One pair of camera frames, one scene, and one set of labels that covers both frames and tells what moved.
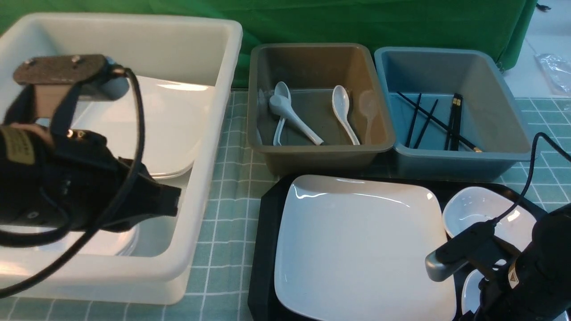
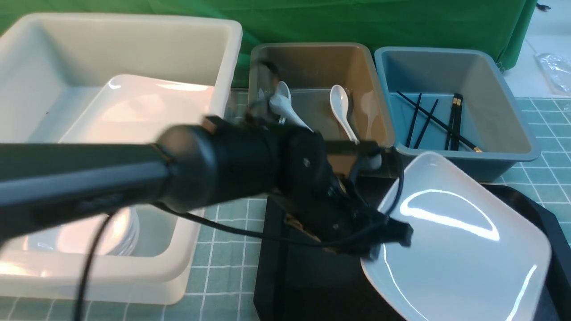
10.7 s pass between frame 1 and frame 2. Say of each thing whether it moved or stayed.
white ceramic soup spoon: stayed
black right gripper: moved
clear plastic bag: stayed
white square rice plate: moved
